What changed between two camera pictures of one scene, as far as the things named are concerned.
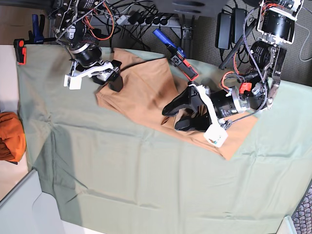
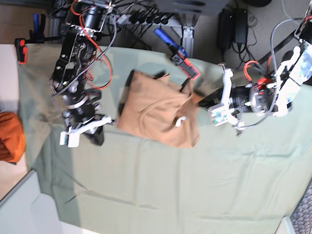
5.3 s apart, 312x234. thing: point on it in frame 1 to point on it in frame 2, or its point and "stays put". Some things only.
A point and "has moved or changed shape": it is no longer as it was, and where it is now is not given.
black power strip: (148, 19) stays put
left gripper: (102, 72) to (85, 118)
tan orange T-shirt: (148, 87) has moved or changed shape
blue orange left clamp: (35, 36) stays put
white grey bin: (26, 209) stays put
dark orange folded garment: (12, 140) stays put
